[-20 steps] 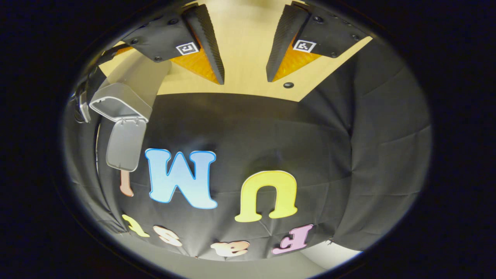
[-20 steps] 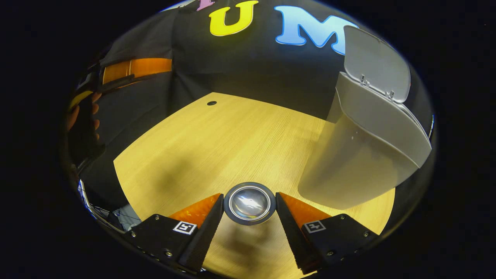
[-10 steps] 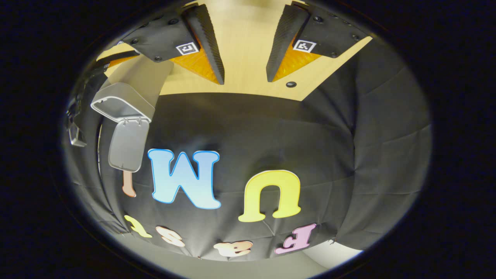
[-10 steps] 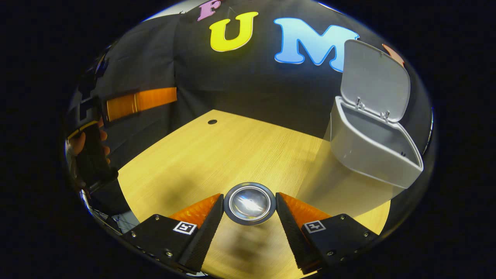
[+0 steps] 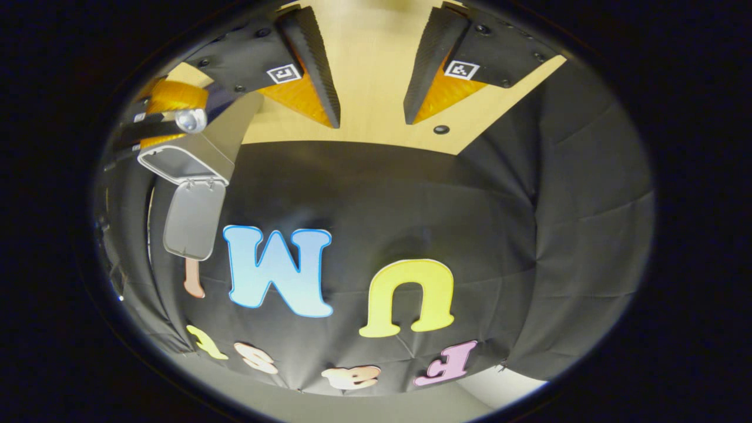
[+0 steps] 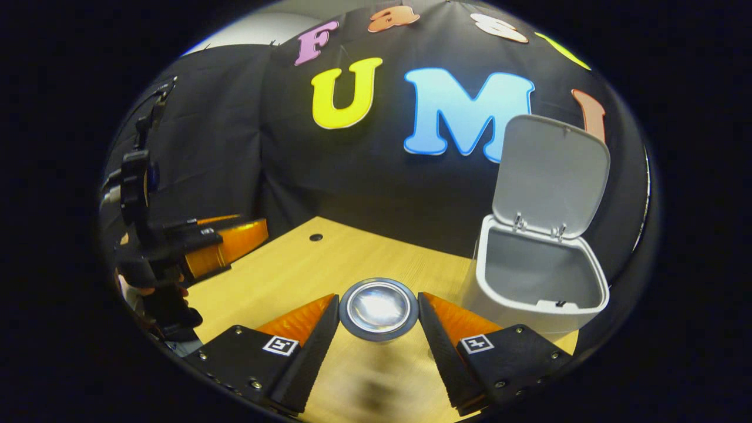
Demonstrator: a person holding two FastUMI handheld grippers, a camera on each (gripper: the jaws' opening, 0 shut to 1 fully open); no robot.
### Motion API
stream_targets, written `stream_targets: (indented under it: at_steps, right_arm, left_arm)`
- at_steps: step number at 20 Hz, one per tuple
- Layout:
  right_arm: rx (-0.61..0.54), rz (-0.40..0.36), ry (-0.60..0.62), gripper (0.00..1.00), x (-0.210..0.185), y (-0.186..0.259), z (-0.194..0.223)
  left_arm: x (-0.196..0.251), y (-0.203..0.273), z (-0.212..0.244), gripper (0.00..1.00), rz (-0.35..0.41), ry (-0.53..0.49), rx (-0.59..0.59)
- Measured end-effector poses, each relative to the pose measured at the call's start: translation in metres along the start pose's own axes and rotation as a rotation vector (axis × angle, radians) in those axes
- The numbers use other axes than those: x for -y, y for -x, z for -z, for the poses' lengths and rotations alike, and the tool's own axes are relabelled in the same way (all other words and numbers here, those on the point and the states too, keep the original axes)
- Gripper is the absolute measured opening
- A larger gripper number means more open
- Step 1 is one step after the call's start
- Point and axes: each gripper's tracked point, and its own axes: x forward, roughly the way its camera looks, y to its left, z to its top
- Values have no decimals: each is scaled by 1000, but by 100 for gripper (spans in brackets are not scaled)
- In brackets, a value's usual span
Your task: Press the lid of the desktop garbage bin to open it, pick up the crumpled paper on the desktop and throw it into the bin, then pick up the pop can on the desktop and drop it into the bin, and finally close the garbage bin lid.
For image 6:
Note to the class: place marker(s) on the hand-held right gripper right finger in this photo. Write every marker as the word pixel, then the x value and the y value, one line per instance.
pixel 443 358

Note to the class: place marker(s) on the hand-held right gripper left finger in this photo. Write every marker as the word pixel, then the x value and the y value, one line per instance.
pixel 311 358

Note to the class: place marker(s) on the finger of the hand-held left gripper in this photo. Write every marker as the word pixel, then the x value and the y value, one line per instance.
pixel 220 220
pixel 235 247

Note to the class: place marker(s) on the silver pop can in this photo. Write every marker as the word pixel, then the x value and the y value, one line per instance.
pixel 379 308

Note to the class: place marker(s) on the white desktop garbage bin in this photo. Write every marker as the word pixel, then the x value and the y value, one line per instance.
pixel 546 176

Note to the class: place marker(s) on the wooden desktop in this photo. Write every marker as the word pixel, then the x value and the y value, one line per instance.
pixel 282 276

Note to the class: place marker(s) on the black backdrop cloth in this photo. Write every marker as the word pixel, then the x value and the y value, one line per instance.
pixel 352 182

